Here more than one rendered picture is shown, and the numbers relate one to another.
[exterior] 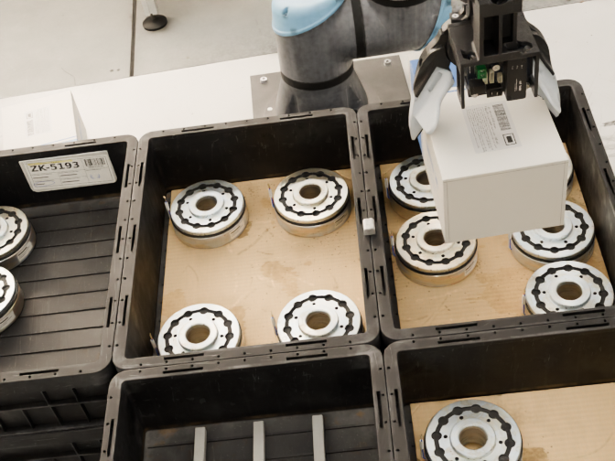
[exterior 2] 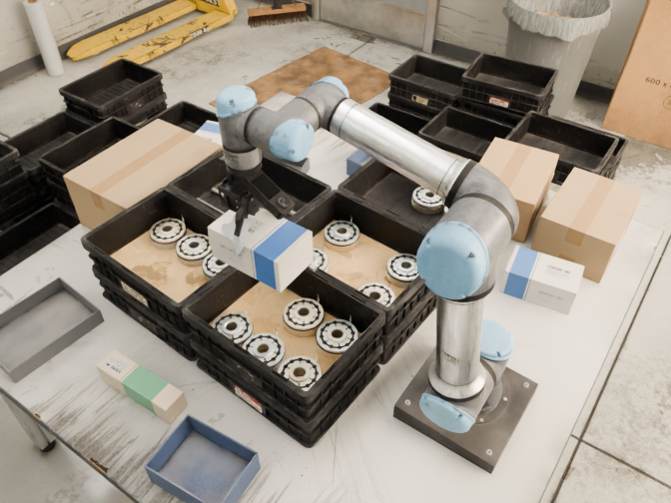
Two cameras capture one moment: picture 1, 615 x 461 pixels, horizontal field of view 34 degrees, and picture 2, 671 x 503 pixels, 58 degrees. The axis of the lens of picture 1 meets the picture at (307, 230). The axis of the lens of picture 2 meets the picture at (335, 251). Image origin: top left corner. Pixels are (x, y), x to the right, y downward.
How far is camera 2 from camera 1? 1.74 m
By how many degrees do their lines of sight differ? 77
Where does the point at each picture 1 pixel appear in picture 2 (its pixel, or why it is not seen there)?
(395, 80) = (467, 442)
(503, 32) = (234, 180)
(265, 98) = (506, 374)
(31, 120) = (561, 270)
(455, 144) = not seen: hidden behind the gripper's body
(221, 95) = (548, 379)
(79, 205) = not seen: hidden behind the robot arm
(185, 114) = (543, 356)
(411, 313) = (289, 295)
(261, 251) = (369, 277)
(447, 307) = (278, 305)
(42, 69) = not seen: outside the picture
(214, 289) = (366, 256)
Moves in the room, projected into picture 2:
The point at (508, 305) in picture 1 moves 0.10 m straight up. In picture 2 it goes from (257, 321) to (253, 295)
